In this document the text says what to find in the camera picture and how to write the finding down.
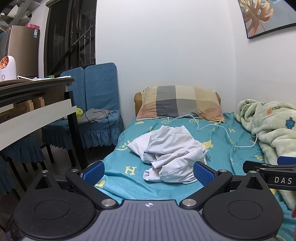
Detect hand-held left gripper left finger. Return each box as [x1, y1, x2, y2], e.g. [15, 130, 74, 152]
[28, 161, 119, 210]

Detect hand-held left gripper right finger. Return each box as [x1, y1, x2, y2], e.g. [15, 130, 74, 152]
[180, 161, 271, 211]

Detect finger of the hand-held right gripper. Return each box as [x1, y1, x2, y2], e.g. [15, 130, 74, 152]
[277, 156, 296, 166]
[242, 160, 296, 174]

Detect white shirt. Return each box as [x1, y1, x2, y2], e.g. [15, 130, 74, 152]
[127, 125, 210, 185]

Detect cream printed fleece blanket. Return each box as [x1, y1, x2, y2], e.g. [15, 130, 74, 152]
[235, 99, 296, 210]

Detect teal printed bed sheet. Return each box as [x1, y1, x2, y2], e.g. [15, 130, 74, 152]
[94, 111, 296, 241]

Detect grey cloth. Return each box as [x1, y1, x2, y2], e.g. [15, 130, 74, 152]
[77, 108, 118, 123]

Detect blue covered chair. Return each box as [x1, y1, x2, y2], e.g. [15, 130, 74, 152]
[0, 155, 17, 195]
[0, 132, 47, 180]
[42, 67, 86, 151]
[76, 62, 125, 149]

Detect checked pillow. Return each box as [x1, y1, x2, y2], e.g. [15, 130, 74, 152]
[136, 85, 226, 123]

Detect mustard brown pillow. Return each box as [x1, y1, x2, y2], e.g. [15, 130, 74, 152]
[134, 91, 222, 116]

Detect white space heater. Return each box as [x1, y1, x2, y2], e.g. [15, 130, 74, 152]
[0, 56, 16, 81]

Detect dark window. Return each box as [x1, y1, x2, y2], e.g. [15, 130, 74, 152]
[44, 0, 96, 77]

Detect silver refrigerator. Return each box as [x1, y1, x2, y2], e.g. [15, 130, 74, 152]
[0, 25, 41, 78]

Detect grey metal rack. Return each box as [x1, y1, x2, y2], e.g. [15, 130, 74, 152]
[0, 0, 33, 32]

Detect white charging cable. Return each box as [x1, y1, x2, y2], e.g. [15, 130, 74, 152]
[162, 108, 296, 149]

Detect black cable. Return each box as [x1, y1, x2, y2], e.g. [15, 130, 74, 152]
[84, 111, 112, 146]

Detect framed leaf wall picture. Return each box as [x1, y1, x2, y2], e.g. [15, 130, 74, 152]
[238, 0, 296, 39]

